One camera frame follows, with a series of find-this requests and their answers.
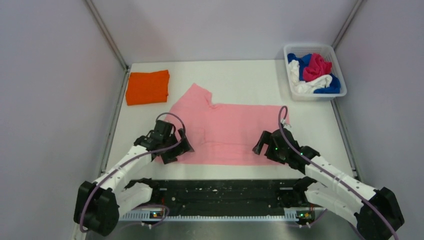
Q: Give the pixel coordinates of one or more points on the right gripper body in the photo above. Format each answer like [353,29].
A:
[273,152]

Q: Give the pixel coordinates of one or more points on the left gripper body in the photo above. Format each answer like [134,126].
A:
[170,141]

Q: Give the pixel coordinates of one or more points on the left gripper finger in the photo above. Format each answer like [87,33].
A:
[171,155]
[184,145]

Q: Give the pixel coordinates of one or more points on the pink t shirt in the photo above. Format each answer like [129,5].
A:
[220,133]

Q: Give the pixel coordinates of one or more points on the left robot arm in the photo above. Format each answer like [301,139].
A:
[100,204]

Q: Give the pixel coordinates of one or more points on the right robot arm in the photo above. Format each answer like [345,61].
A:
[374,213]

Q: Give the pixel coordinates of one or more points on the folded orange t shirt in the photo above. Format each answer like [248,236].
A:
[147,88]

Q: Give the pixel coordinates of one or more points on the white t shirt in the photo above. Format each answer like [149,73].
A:
[303,87]

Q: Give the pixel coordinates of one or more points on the blue t shirt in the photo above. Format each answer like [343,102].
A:
[335,86]

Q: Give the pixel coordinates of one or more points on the magenta t shirt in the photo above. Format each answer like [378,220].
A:
[316,68]

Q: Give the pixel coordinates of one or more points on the white plastic basket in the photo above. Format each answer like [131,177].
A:
[328,53]

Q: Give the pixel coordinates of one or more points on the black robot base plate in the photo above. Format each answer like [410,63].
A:
[232,198]

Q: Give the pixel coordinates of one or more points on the white cable duct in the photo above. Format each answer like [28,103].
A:
[154,215]

